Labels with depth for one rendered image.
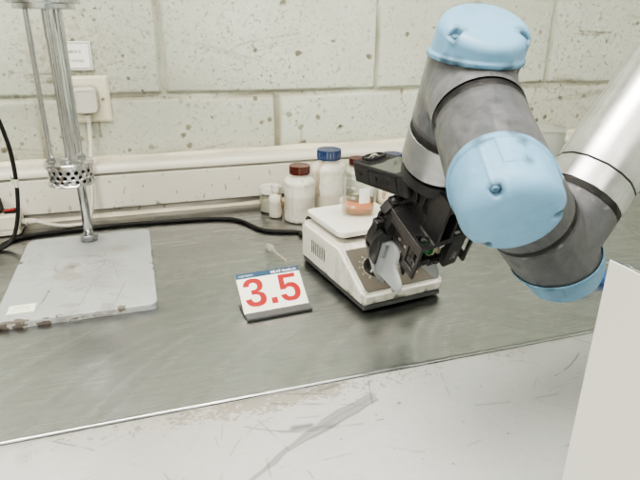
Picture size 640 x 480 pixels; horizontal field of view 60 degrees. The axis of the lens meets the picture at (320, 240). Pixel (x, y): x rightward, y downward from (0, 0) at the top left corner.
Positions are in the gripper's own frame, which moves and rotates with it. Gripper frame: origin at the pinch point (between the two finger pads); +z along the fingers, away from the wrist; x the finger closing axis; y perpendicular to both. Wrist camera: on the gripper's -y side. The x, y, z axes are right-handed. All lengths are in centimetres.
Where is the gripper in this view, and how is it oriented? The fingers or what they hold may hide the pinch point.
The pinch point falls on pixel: (391, 267)
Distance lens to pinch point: 72.4
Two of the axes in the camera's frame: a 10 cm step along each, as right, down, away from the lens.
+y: 4.3, 7.3, -5.4
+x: 9.0, -2.9, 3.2
